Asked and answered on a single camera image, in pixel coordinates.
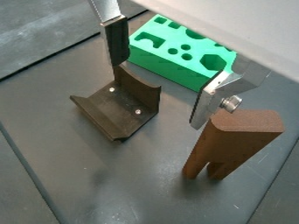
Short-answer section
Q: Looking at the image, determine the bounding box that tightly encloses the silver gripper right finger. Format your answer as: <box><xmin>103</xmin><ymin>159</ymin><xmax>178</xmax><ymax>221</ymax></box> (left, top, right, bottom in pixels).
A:
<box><xmin>190</xmin><ymin>54</ymin><xmax>272</xmax><ymax>130</ymax></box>

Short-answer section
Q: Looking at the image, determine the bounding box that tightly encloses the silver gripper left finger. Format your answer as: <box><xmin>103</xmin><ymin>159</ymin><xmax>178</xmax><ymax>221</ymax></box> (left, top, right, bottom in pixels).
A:
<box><xmin>89</xmin><ymin>0</ymin><xmax>130</xmax><ymax>67</ymax></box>

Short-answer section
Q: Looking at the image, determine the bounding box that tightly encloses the black curved holder stand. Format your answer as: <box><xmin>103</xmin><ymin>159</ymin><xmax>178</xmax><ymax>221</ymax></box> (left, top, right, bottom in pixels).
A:
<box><xmin>70</xmin><ymin>65</ymin><xmax>162</xmax><ymax>141</ymax></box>

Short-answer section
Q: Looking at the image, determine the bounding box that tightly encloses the brown square-circle peg object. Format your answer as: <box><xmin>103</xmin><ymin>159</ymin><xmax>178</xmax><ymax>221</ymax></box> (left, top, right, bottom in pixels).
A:
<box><xmin>182</xmin><ymin>109</ymin><xmax>285</xmax><ymax>180</ymax></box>

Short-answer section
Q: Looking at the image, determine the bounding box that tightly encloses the green shape sorter board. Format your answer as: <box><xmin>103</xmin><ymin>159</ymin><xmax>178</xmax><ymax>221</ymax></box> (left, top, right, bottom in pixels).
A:
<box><xmin>129</xmin><ymin>15</ymin><xmax>237</xmax><ymax>92</ymax></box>

